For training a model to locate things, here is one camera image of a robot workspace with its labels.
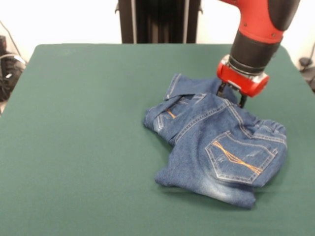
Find dark green table cloth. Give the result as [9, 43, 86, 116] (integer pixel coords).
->
[0, 43, 315, 236]

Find black floor equipment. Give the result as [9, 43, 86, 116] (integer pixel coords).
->
[298, 57, 315, 93]

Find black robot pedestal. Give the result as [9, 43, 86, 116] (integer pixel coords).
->
[115, 0, 204, 44]

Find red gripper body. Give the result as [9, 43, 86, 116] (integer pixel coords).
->
[216, 54, 270, 98]

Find blue denim jeans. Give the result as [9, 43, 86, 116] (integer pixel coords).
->
[142, 73, 288, 211]

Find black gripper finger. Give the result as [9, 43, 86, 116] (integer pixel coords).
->
[237, 94, 248, 108]
[216, 82, 227, 97]

